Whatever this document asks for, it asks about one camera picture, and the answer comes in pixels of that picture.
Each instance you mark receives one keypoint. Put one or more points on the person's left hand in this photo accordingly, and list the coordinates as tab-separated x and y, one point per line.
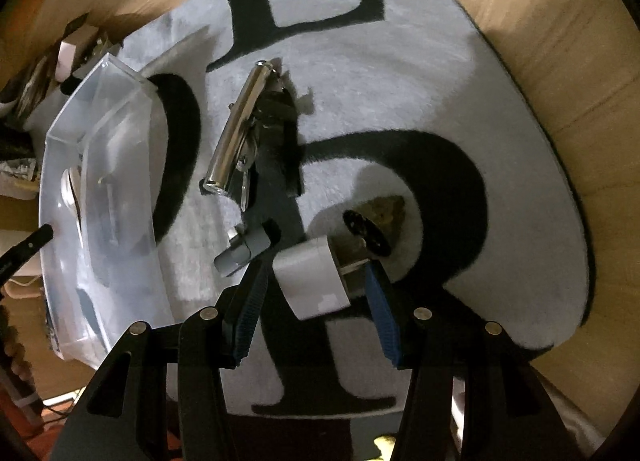
12	346

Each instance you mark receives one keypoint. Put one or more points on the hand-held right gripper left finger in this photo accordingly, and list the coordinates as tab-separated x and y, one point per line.
250	316

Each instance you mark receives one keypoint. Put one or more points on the black perforated disc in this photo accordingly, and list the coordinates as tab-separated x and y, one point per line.
367	233

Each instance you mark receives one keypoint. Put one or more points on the yellow item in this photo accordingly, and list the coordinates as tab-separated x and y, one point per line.
385	448

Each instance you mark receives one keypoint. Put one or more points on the grey mat with black letters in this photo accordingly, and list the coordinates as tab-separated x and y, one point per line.
400	91

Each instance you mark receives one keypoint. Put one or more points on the white charger adapter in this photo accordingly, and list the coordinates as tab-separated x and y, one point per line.
310	276

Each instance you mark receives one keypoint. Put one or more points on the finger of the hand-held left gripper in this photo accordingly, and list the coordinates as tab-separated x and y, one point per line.
30	243

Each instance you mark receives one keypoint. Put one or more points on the clear plastic box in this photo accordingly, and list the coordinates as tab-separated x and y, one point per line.
125	141

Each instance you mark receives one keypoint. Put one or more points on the stack of magazines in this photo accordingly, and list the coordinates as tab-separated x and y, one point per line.
30	86

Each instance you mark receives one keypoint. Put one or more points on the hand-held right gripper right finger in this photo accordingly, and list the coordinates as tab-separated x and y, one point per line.
382	321

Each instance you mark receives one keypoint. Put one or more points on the crumpled plastic wrapper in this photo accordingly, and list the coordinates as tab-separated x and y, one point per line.
17	168

